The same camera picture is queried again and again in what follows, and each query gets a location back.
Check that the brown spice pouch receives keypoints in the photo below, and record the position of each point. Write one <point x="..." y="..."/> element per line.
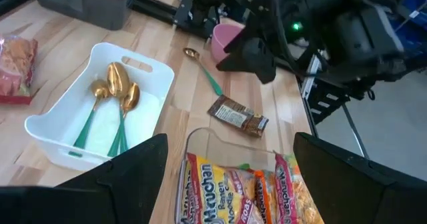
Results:
<point x="238" y="115"/>

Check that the pink bowl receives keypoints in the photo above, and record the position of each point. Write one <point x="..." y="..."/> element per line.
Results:
<point x="221" y="39"/>

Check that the clear plastic bin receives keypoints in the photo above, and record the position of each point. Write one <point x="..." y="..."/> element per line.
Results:
<point x="227" y="150"/>

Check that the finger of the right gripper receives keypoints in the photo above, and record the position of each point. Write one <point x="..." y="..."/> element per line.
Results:
<point x="257" y="60"/>
<point x="243" y="37"/>

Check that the lime chili shrimp ramen packet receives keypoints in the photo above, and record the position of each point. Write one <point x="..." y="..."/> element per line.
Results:
<point x="293" y="197"/>
<point x="244" y="166"/>

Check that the white plastic bin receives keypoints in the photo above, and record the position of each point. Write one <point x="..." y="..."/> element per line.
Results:
<point x="156" y="74"/>

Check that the orange chicken ramen packet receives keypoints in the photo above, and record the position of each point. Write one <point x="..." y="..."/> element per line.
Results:
<point x="263" y="197"/>

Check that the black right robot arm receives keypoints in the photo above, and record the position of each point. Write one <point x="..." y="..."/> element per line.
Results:
<point x="360" y="34"/>

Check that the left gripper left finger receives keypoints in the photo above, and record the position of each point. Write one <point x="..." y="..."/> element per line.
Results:
<point x="133" y="184"/>

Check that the roast beef ramen packet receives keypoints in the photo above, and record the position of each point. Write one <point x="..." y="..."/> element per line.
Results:
<point x="207" y="190"/>
<point x="16" y="67"/>

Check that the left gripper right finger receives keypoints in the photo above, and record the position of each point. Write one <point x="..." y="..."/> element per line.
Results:
<point x="340" y="184"/>

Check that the gray translucent plastic bin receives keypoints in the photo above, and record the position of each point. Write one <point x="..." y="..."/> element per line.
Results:
<point x="86" y="10"/>

